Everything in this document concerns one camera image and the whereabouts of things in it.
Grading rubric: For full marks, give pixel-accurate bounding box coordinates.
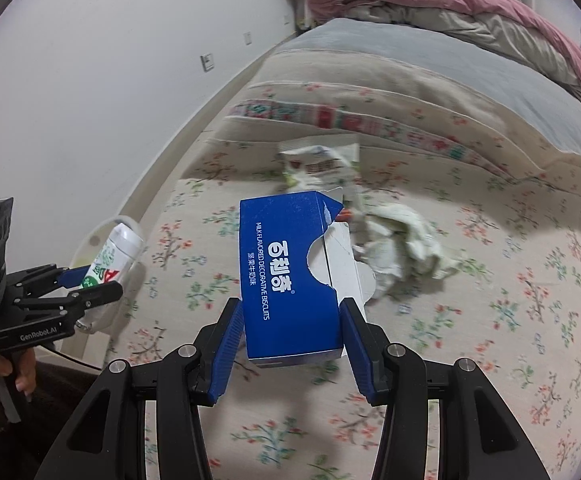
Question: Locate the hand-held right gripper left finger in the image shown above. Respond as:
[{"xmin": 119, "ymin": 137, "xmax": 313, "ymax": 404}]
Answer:
[{"xmin": 35, "ymin": 297, "xmax": 245, "ymax": 480}]

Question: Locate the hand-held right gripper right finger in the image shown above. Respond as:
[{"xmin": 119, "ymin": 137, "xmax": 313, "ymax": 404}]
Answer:
[{"xmin": 339, "ymin": 297, "xmax": 554, "ymax": 480}]

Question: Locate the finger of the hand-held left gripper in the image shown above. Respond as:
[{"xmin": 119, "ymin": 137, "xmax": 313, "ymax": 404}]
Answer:
[
  {"xmin": 14, "ymin": 281, "xmax": 124, "ymax": 322},
  {"xmin": 5, "ymin": 263, "xmax": 94, "ymax": 297}
]

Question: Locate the white plastic basin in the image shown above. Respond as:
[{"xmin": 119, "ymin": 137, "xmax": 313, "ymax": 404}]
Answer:
[{"xmin": 68, "ymin": 215, "xmax": 146, "ymax": 336}]

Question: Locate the white plastic bottle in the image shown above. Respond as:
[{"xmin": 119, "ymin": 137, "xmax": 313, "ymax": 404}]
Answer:
[{"xmin": 81, "ymin": 222, "xmax": 144, "ymax": 292}]

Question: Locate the blue biscuit box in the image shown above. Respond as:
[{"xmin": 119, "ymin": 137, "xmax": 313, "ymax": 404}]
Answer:
[{"xmin": 239, "ymin": 187, "xmax": 376, "ymax": 368}]

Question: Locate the floral covered bed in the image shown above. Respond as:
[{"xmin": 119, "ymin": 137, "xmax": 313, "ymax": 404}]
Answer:
[{"xmin": 103, "ymin": 52, "xmax": 581, "ymax": 480}]

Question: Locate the crumpled white tissue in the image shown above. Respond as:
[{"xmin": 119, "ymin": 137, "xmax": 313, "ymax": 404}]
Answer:
[{"xmin": 353, "ymin": 202, "xmax": 464, "ymax": 301}]

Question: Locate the white snack wrapper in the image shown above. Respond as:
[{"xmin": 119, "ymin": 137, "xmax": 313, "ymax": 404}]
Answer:
[{"xmin": 276, "ymin": 135, "xmax": 361, "ymax": 196}]

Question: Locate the grey blanket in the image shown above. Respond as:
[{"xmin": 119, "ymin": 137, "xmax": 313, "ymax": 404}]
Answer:
[{"xmin": 270, "ymin": 17, "xmax": 581, "ymax": 161}]

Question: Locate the black cable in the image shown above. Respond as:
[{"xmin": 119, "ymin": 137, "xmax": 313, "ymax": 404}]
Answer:
[{"xmin": 45, "ymin": 346, "xmax": 102, "ymax": 372}]

